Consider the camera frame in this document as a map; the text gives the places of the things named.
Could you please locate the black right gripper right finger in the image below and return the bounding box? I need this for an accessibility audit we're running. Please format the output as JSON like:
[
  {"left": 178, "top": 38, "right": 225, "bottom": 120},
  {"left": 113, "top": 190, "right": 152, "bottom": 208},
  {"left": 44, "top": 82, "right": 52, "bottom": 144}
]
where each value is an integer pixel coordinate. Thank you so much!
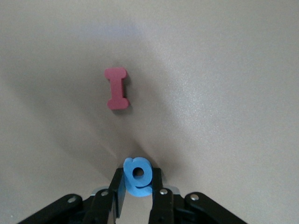
[{"left": 147, "top": 168, "right": 248, "bottom": 224}]

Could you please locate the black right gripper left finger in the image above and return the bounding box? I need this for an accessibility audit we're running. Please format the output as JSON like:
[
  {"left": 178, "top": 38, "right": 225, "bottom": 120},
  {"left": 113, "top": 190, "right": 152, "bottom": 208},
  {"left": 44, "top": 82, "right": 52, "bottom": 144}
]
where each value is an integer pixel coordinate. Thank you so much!
[{"left": 17, "top": 168, "right": 127, "bottom": 224}]

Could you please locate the blue round-holed foam letter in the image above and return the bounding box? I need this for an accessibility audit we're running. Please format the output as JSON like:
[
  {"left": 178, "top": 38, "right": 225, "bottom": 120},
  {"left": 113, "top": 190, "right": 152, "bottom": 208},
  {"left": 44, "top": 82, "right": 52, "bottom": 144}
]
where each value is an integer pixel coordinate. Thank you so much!
[{"left": 123, "top": 156, "right": 154, "bottom": 198}]

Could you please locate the red foam letter I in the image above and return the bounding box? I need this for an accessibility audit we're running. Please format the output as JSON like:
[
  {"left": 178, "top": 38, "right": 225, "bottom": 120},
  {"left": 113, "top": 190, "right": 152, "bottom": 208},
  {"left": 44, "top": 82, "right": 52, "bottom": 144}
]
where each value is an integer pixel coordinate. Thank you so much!
[{"left": 104, "top": 67, "right": 130, "bottom": 111}]

